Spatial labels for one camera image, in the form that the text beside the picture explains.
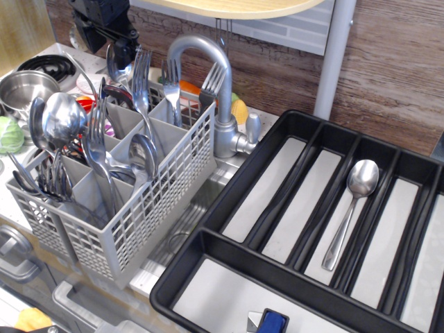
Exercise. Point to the light wooden shelf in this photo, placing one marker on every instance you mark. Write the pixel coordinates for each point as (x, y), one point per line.
(240, 9)

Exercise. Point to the black cutlery tray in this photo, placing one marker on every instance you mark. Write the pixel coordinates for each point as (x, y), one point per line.
(262, 242)

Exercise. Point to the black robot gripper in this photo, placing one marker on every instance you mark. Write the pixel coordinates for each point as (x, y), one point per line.
(104, 21)

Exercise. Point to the grey plastic cutlery basket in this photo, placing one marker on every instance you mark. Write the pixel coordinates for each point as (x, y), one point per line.
(111, 238)

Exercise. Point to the steel spoon in tray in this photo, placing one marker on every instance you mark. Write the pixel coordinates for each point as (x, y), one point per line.
(361, 183)

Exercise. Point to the green toy cabbage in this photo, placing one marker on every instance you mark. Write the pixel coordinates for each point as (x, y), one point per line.
(12, 136)

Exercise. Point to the yellow toy corn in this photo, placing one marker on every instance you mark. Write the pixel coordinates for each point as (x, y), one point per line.
(240, 111)

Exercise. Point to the big steel spoon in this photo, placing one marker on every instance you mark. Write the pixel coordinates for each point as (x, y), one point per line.
(120, 76)

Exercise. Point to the hanging steel strainer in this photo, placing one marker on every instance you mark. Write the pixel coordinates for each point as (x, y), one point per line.
(75, 38)

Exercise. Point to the blue black object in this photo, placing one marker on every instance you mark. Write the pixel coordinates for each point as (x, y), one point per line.
(268, 321)

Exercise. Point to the steel fork compartment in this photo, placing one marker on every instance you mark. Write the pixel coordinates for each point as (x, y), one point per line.
(171, 88)
(94, 149)

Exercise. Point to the steel spoon centre compartment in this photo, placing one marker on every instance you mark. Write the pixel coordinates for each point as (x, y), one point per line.
(142, 155)

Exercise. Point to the steel fork back compartment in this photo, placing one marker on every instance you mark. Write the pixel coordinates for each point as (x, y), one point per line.
(171, 88)

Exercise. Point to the orange toy carrot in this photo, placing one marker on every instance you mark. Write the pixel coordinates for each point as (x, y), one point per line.
(189, 87)

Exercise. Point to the steel forks left compartment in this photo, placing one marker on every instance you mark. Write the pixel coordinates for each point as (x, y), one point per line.
(52, 182)

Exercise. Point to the steel cooking pot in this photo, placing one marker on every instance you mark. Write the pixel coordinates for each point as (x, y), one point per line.
(20, 88)

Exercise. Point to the silver sink faucet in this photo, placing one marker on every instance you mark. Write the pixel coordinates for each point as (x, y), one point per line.
(228, 141)

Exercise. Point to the steel fork front compartment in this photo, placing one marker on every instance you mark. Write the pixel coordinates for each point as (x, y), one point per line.
(94, 149)

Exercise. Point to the tall steel fork middle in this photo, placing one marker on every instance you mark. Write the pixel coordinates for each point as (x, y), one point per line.
(140, 88)

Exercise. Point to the large steel ladle spoon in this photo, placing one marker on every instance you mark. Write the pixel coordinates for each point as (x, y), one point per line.
(63, 119)

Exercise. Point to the black stove burner coil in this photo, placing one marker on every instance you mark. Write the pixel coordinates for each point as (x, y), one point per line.
(58, 67)

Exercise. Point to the steel fork near faucet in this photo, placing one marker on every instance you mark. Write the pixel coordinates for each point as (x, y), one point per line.
(211, 86)

